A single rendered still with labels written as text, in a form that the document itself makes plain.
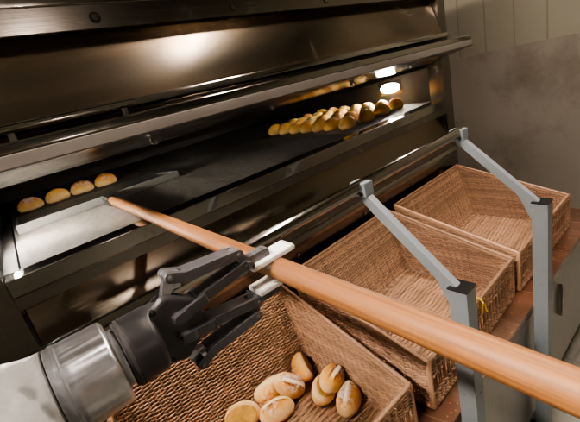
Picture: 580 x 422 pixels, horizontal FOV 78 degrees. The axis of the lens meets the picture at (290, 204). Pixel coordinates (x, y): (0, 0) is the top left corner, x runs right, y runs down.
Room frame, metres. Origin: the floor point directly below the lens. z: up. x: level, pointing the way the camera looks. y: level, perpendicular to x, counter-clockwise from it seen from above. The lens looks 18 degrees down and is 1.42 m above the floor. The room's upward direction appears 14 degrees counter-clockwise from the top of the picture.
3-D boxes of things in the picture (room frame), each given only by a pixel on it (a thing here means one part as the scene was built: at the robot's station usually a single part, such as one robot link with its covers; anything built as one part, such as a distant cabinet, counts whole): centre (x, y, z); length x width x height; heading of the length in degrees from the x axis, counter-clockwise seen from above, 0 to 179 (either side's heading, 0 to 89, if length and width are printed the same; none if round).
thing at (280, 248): (0.44, 0.04, 1.21); 0.07 x 0.03 x 0.01; 125
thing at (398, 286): (1.02, -0.30, 0.72); 0.56 x 0.49 x 0.28; 127
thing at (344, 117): (1.91, -0.33, 1.21); 0.61 x 0.48 x 0.06; 36
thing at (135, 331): (0.35, 0.17, 1.20); 0.09 x 0.07 x 0.08; 125
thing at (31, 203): (1.53, 1.08, 1.21); 0.10 x 0.07 x 0.05; 126
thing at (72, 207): (1.40, 0.73, 1.19); 0.55 x 0.36 x 0.03; 125
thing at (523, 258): (1.36, -0.78, 0.72); 0.56 x 0.49 x 0.28; 126
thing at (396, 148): (1.22, -0.12, 1.02); 1.79 x 0.11 x 0.19; 126
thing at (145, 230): (1.23, -0.11, 1.16); 1.80 x 0.06 x 0.04; 126
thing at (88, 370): (0.30, 0.23, 1.20); 0.09 x 0.06 x 0.09; 35
